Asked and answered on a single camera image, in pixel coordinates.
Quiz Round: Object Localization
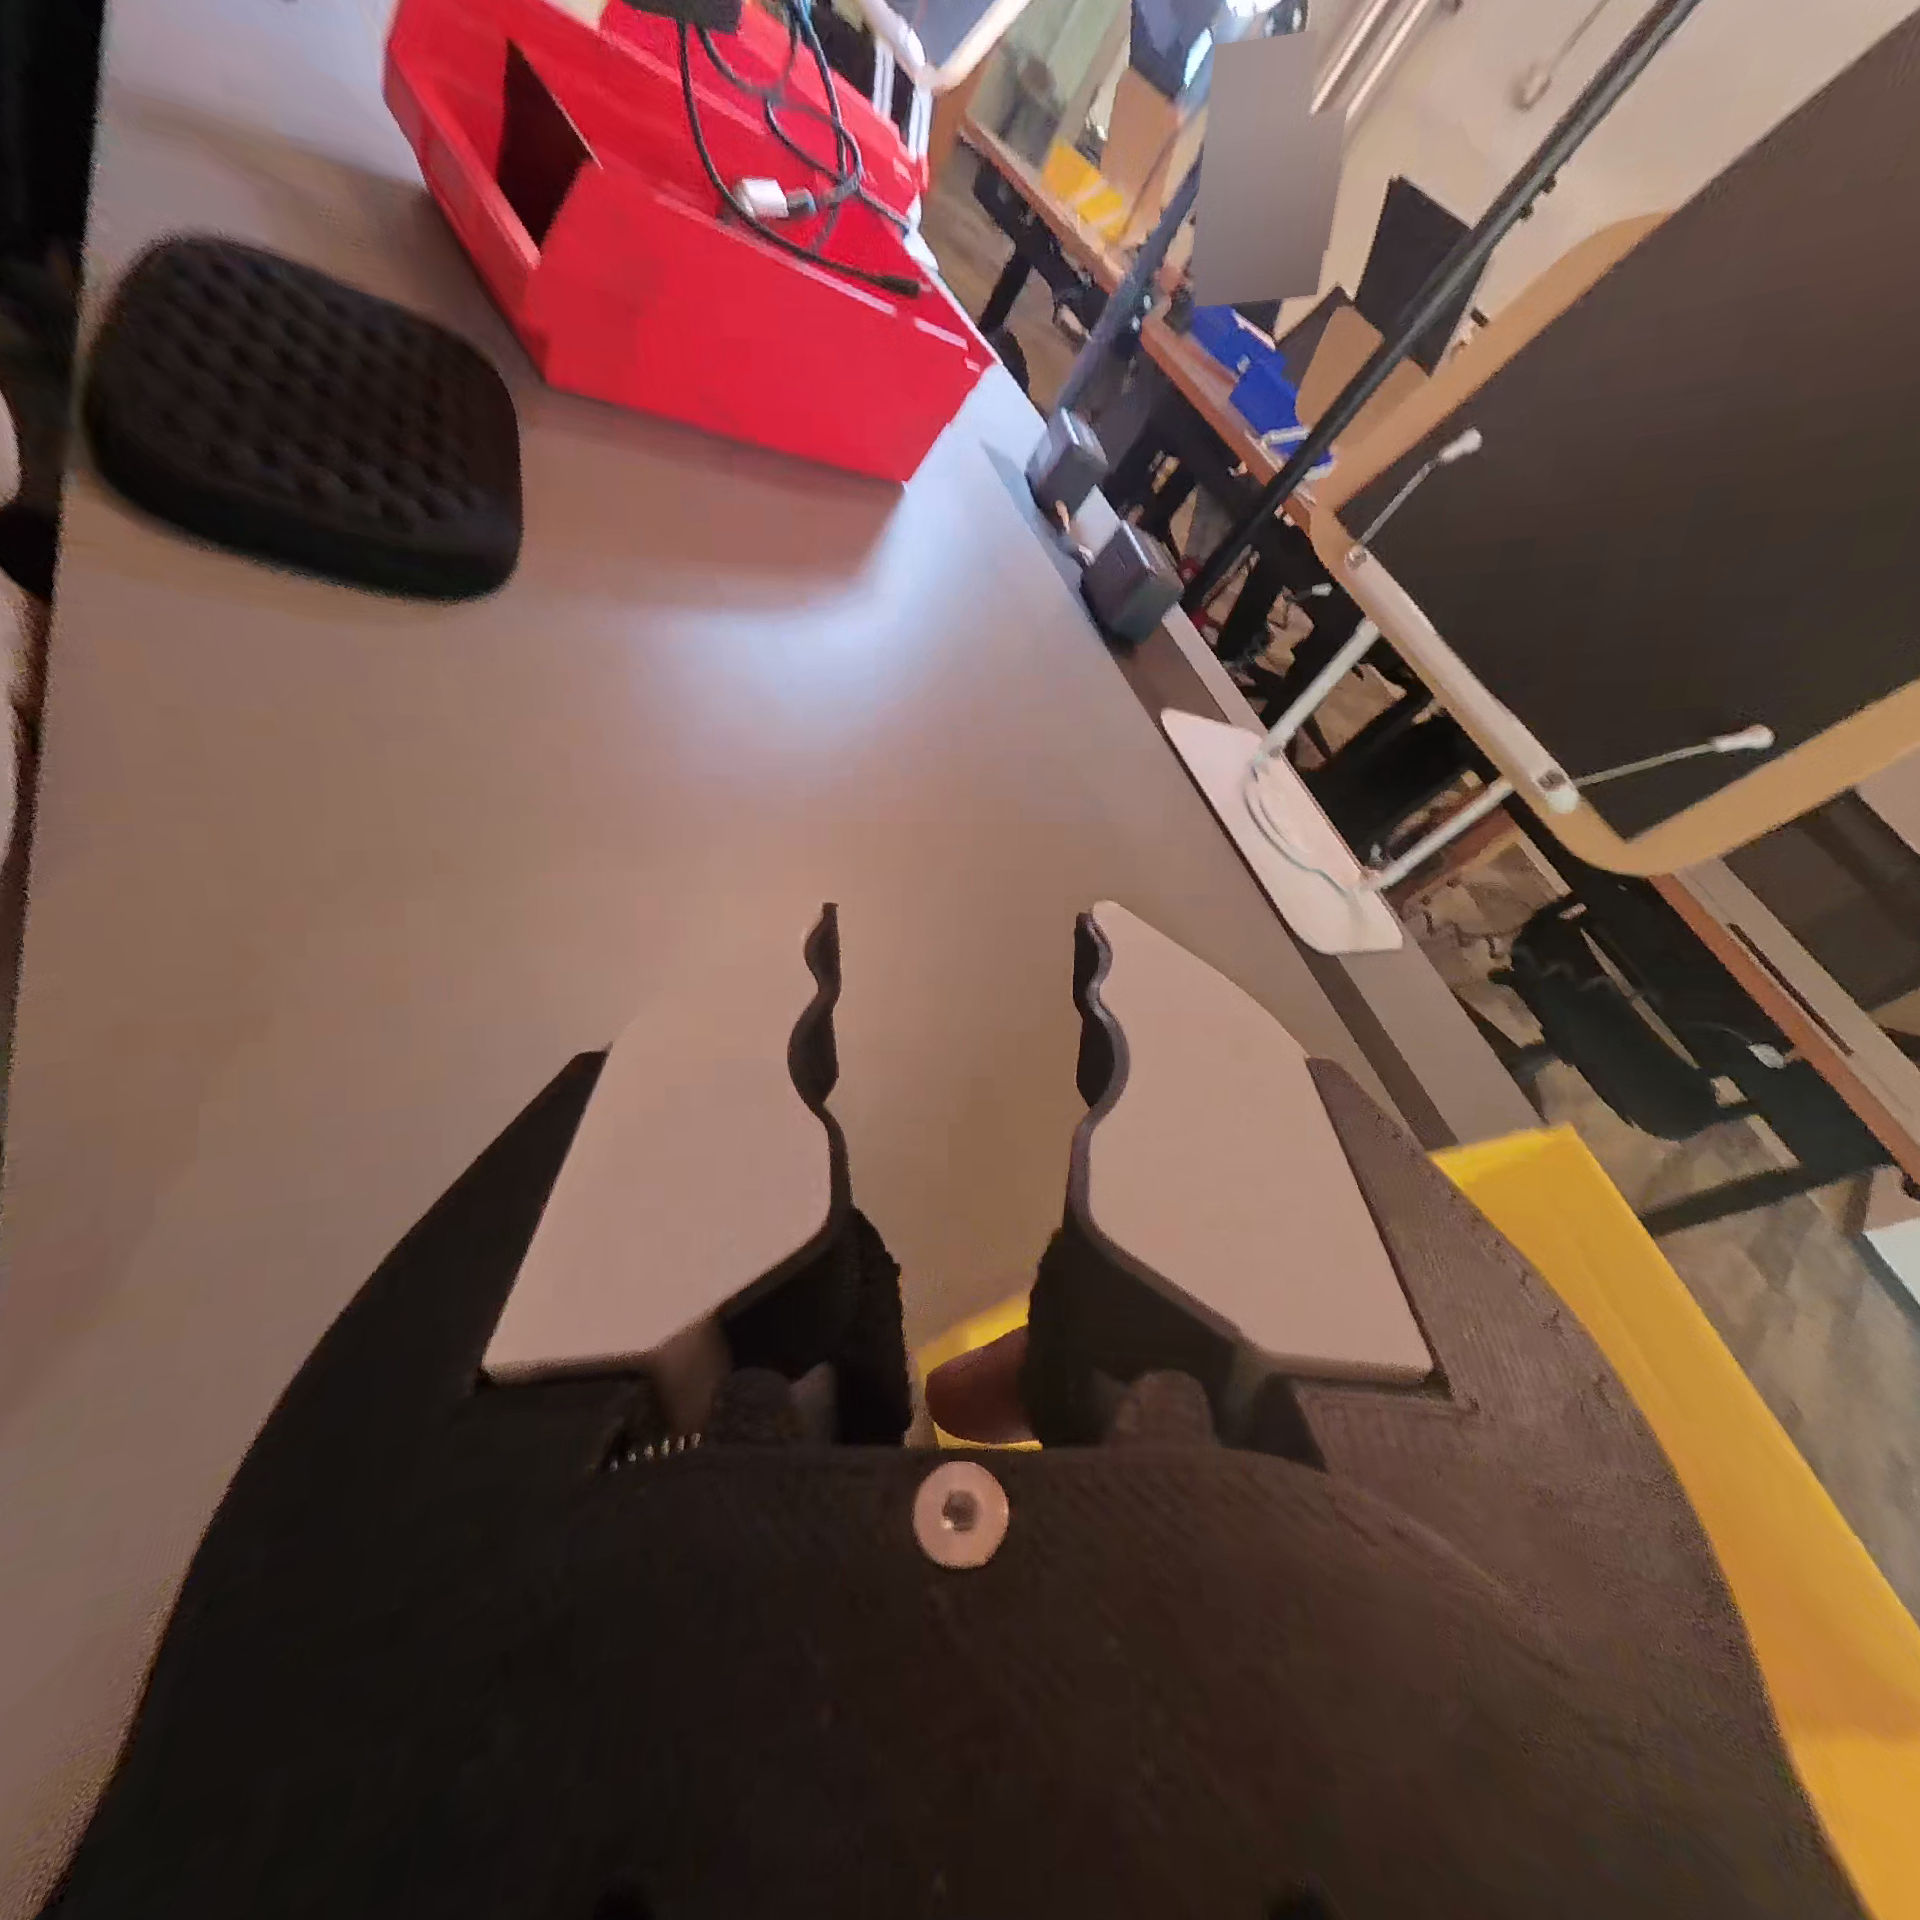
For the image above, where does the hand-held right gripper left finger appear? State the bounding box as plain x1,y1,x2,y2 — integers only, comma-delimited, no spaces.
480,904,854,1379

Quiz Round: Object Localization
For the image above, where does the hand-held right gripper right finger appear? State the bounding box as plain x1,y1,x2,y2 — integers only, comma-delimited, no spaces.
1068,902,1438,1386

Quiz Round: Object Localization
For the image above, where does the yellow plastic bin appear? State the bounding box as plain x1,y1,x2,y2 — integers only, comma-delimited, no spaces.
915,1122,1920,1920

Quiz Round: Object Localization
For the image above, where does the person's right hand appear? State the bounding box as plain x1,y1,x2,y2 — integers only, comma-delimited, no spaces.
925,1336,1033,1444

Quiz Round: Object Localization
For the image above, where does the white stand with clear rod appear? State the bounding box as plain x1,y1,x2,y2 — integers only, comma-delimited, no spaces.
1162,427,1779,953

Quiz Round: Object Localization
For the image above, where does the black office chair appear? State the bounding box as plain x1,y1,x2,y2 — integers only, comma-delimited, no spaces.
1500,902,1801,1143

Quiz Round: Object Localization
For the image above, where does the grey weight block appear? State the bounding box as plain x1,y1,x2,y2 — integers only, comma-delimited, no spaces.
1026,407,1113,513
1084,518,1186,646

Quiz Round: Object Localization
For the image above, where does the wooden workbench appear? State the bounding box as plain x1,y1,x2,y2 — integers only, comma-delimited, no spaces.
961,120,1920,1186

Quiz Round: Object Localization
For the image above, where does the blue plastic bin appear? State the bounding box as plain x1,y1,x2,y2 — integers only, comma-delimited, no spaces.
1185,299,1299,414

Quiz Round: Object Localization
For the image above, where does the red plastic bin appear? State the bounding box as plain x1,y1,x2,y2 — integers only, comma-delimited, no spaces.
381,0,995,484

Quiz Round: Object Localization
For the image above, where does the black tripod stand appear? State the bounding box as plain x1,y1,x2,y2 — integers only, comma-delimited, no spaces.
1185,0,1705,601

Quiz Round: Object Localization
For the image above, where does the black board with wooden frame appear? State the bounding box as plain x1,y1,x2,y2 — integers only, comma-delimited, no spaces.
1313,17,1920,881

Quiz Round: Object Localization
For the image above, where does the thin black cable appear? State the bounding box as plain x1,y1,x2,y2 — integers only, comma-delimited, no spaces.
622,0,924,297

